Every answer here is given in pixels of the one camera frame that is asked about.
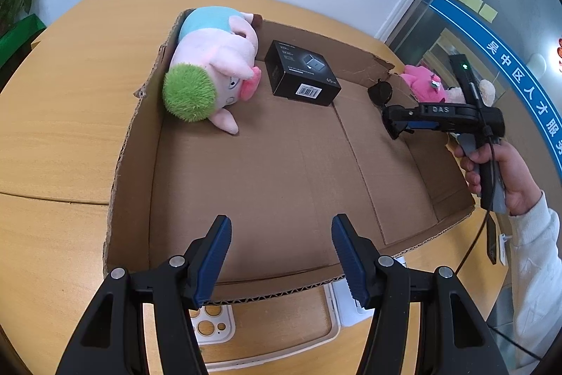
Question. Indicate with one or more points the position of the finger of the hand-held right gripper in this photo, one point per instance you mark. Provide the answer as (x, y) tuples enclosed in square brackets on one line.
[(397, 120)]

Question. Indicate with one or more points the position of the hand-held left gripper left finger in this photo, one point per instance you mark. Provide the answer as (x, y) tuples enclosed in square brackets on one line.
[(215, 260)]

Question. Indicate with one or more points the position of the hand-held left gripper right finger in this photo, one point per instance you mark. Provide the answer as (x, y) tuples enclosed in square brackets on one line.
[(349, 256)]

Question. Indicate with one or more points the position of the black sunglasses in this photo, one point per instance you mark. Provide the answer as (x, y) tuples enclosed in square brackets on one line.
[(380, 94)]

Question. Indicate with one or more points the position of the cardboard box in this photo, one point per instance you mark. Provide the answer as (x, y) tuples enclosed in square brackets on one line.
[(263, 181)]

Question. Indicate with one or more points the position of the person's right forearm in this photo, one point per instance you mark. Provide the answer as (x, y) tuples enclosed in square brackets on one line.
[(535, 269)]

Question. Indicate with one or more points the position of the wooden desktop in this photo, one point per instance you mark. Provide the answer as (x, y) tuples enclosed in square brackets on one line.
[(66, 116)]

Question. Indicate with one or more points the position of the person's right hand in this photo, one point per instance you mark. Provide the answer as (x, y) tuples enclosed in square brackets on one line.
[(520, 181)]

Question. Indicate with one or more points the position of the cream plush toy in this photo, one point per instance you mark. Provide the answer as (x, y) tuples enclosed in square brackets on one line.
[(487, 91)]

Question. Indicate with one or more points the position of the pink bear plush toy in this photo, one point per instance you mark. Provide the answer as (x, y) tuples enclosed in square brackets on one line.
[(421, 83)]

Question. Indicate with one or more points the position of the white rimmed tray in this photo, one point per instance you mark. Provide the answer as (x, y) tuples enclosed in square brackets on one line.
[(336, 313)]

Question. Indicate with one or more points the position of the white phone case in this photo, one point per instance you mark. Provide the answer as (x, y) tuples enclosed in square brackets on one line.
[(228, 335)]

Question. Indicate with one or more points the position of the black product box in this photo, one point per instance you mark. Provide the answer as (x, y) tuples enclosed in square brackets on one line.
[(298, 72)]

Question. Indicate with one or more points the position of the red paper decoration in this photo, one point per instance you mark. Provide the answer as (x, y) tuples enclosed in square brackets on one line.
[(559, 54)]

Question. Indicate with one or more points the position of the black phone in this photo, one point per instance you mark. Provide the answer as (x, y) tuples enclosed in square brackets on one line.
[(491, 241)]

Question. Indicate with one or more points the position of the white flat device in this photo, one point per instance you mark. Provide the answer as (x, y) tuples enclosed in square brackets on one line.
[(505, 239)]

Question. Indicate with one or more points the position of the glass partition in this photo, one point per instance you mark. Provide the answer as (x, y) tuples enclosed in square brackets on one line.
[(527, 6)]

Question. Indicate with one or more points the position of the pig plush toy green hair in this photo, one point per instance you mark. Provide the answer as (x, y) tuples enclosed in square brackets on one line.
[(206, 58)]

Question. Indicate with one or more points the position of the green container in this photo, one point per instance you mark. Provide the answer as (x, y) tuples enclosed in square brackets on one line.
[(17, 36)]

